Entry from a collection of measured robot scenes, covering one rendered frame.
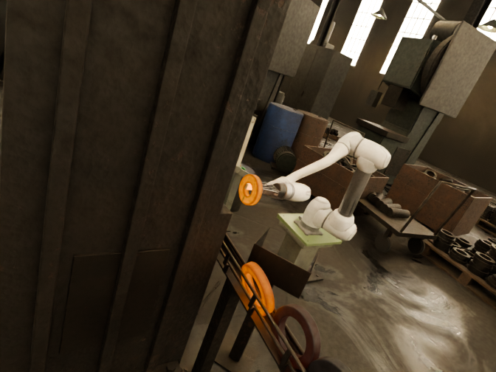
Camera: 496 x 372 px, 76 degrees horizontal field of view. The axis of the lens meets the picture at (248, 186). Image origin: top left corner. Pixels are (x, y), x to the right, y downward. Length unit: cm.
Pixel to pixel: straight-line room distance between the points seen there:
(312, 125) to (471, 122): 905
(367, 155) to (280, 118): 304
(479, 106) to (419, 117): 702
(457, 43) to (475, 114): 751
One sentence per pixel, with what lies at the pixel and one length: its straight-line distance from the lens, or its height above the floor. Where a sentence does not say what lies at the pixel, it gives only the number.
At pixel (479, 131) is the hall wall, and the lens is 1354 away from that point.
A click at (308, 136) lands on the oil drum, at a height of 57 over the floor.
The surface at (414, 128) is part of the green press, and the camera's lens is 683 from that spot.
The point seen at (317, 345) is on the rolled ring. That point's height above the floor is 74.
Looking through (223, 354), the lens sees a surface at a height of 1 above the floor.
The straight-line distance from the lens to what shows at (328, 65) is 639.
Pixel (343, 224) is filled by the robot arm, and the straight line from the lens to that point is 232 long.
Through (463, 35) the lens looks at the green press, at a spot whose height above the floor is 275.
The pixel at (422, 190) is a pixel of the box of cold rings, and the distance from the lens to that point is 514.
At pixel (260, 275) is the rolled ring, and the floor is 79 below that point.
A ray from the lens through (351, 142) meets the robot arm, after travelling 209.
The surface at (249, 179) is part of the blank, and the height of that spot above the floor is 87.
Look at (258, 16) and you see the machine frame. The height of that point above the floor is 151.
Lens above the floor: 141
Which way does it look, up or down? 21 degrees down
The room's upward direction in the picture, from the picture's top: 20 degrees clockwise
